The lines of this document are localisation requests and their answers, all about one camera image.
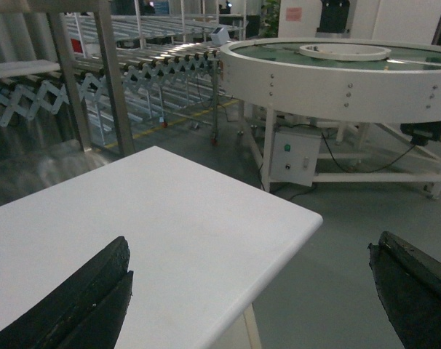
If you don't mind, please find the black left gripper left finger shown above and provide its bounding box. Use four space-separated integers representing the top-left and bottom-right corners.
0 236 133 348

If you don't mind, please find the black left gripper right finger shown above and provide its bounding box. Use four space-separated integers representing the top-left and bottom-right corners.
368 231 441 348

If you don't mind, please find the stainless steel shelf rack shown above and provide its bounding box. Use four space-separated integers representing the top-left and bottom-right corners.
0 1 135 156

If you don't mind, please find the white control box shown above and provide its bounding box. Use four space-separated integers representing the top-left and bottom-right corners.
270 127 322 187

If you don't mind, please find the white round rotary conveyor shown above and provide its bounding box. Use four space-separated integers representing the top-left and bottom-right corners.
220 38 441 198

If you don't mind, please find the expandable roller conveyor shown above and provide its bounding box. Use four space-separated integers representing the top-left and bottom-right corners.
0 41 239 146

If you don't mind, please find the small white device box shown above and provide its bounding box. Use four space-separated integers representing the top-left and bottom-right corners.
210 26 230 46

